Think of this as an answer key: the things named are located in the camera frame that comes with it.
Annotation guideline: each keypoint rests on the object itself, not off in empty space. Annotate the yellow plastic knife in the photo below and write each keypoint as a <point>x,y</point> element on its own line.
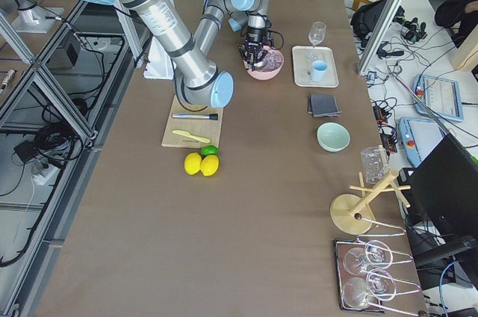
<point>187,134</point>

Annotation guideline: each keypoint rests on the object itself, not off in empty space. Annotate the yellow lemon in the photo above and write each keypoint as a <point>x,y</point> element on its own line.
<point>192,163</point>
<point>209,165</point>

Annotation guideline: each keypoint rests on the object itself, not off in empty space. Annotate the cream serving tray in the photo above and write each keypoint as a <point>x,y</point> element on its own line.
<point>304,56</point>

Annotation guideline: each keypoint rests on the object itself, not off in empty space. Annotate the seated person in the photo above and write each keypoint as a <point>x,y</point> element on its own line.
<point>453,11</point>

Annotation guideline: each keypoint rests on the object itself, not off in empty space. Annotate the grey folded cloth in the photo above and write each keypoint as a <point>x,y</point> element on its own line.
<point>322,105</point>

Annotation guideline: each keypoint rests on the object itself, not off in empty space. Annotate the silver metal muddler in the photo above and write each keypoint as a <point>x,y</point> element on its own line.
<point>185,116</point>

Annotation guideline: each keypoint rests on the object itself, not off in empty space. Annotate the pink bowl with ice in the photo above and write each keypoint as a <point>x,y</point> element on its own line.
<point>265,73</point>

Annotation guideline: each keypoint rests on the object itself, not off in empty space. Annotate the light green bowl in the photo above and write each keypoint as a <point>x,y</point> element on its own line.
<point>333,137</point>

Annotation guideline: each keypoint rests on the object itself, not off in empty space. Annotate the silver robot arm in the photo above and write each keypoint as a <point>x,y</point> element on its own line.
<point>202,83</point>
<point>235,11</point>

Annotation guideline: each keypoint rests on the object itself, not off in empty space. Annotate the wooden cup tree stand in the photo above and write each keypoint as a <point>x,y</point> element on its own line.
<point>352,214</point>

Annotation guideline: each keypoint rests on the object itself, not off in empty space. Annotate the blue teach pendant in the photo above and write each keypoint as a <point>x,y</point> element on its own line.
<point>419,136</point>
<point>440,95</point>

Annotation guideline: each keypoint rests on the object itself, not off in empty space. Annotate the green lime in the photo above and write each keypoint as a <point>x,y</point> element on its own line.
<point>209,150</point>

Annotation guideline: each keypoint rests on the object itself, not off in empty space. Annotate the hanging wine glass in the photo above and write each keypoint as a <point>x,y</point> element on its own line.
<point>377,286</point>
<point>366,256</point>

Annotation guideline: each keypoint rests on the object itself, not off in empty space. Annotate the clear wine glass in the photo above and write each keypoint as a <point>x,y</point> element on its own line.
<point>317,33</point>

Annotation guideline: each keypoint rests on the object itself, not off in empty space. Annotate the bamboo cutting board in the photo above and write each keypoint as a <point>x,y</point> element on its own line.
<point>204,128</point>

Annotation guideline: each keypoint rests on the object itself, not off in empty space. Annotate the black monitor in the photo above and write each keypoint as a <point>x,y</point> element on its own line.
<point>444,191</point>

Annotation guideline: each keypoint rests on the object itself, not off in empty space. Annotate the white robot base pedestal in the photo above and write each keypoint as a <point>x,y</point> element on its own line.
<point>159,65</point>

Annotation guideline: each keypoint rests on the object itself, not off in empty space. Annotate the clear glass mug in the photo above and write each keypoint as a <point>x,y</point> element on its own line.
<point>374,164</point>

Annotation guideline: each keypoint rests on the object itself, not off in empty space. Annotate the black wine glass rack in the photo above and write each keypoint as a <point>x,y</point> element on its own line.
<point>340,247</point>

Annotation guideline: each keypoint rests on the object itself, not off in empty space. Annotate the light blue cup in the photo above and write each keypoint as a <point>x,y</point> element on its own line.
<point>318,70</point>

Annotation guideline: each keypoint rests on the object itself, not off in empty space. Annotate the hanging wine glass far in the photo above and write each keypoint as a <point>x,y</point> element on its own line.
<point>366,256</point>

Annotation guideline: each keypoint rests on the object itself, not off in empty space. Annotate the black bag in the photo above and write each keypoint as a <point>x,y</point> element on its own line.
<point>364,21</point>

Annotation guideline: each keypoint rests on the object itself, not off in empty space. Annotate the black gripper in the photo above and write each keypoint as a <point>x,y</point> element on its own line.
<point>255,35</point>

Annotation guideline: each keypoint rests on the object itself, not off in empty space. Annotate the hanging wine glass near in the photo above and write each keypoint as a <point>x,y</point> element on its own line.
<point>377,286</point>

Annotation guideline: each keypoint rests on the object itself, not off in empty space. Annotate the aluminium frame post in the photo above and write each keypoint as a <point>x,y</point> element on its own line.
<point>384,20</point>

